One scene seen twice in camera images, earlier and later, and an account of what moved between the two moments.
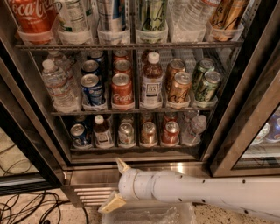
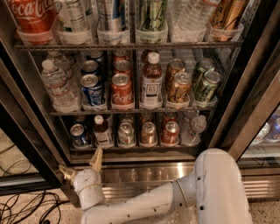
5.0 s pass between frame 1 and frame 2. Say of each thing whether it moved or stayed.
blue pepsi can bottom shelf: stayed
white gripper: moved
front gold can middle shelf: stayed
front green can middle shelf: stayed
